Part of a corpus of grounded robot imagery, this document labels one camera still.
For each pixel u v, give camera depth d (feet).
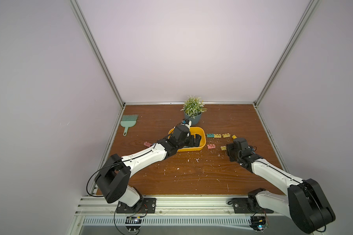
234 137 3.18
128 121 3.61
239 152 2.20
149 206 2.40
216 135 3.19
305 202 1.30
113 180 1.40
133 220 2.35
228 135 3.27
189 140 2.43
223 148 2.96
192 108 3.11
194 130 3.21
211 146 3.04
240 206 2.37
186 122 2.40
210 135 3.21
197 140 2.43
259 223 2.26
